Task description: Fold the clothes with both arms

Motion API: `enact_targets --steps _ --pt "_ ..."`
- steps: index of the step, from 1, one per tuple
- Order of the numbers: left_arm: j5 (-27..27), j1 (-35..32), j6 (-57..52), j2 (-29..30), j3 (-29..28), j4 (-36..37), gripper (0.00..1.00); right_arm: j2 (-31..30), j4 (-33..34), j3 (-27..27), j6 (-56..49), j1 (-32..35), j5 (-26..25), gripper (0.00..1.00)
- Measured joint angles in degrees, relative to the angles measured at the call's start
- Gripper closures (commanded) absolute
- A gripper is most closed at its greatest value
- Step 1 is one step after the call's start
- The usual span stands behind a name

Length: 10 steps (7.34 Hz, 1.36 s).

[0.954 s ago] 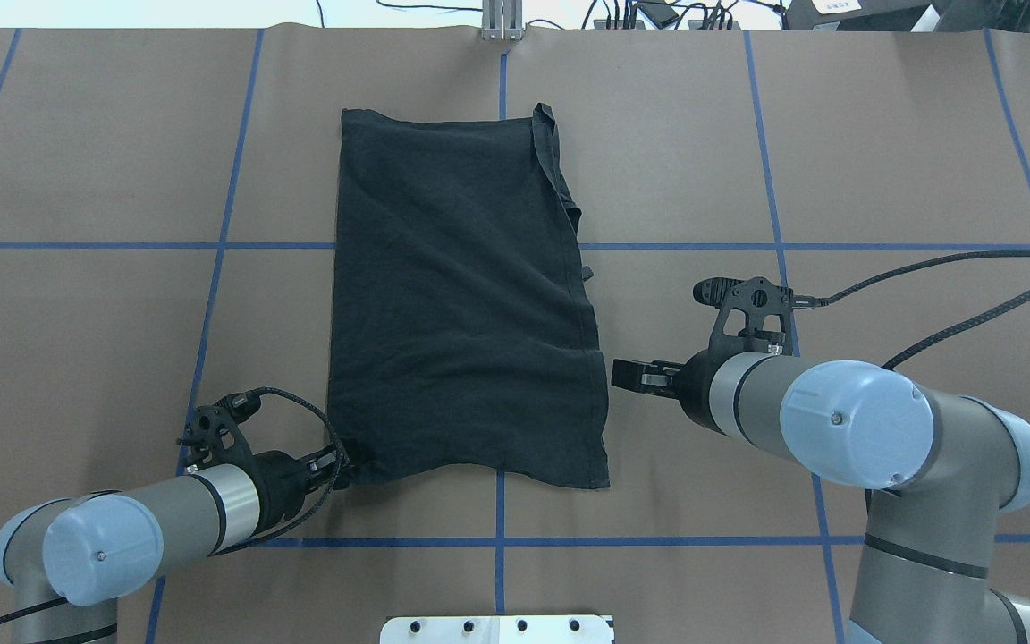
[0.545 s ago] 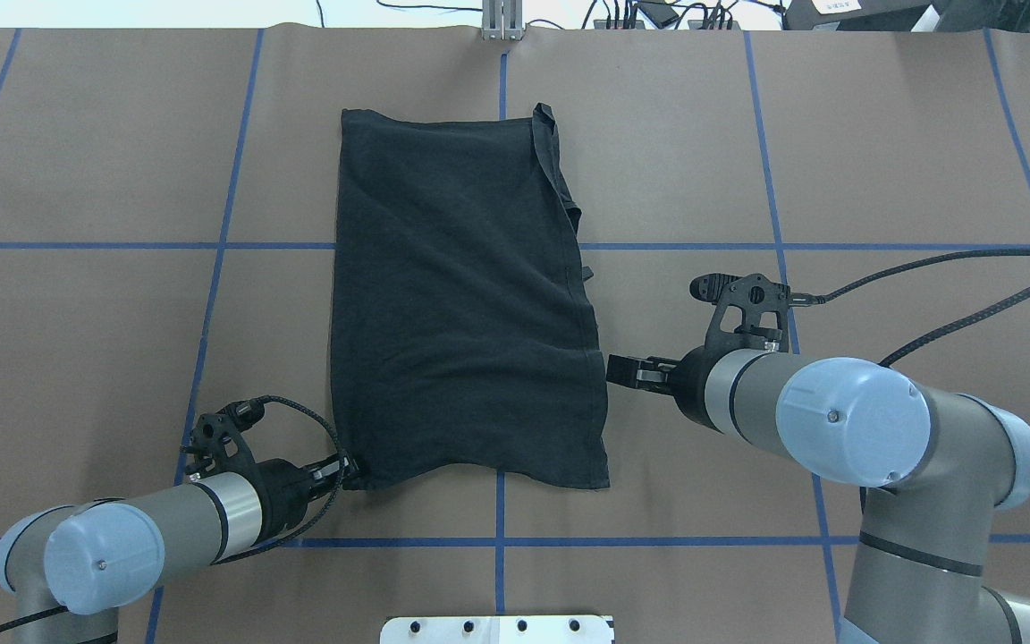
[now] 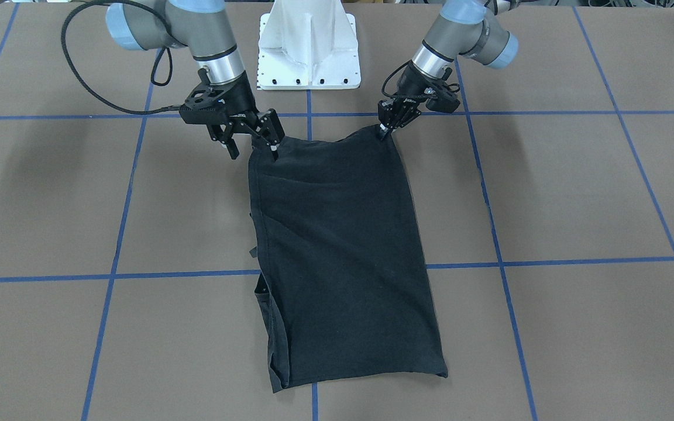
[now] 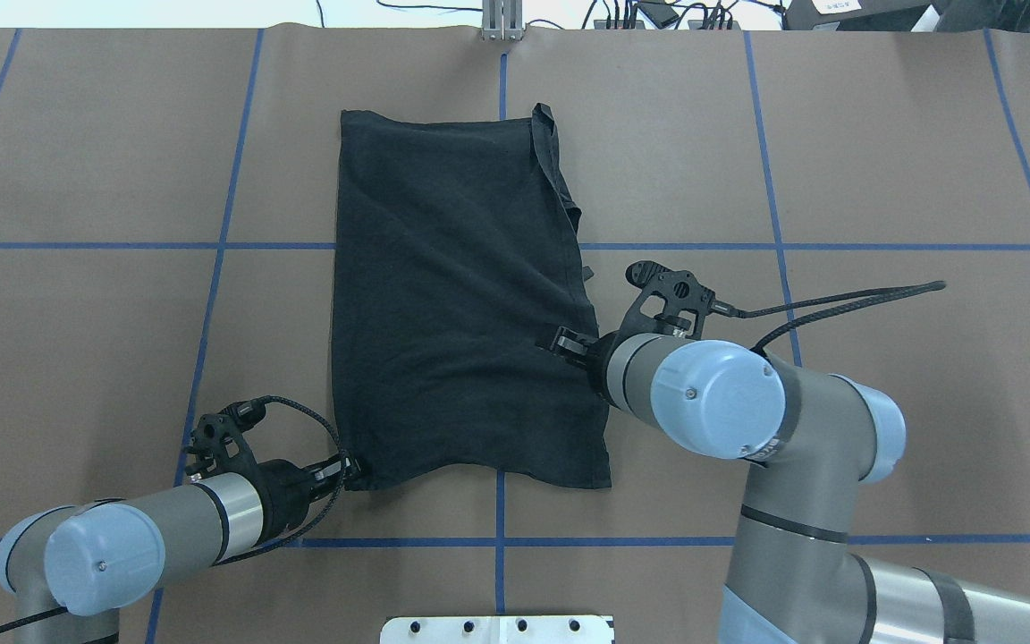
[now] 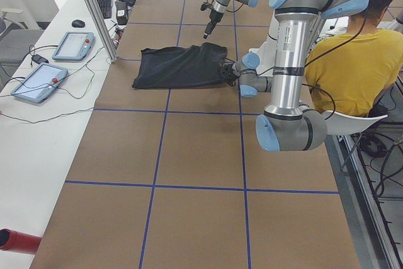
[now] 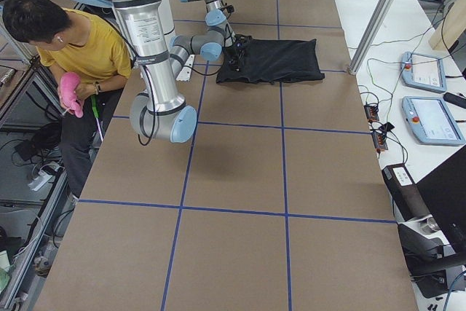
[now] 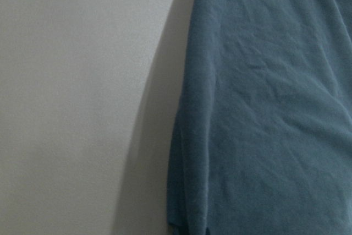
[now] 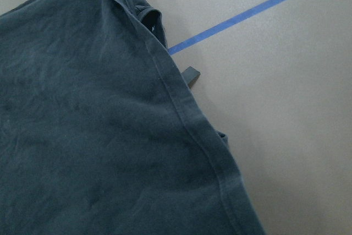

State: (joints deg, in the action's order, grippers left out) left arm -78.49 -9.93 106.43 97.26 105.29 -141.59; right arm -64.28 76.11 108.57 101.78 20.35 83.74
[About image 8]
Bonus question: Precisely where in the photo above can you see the black printed t-shirt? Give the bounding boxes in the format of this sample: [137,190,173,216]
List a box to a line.
[1,0,264,234]

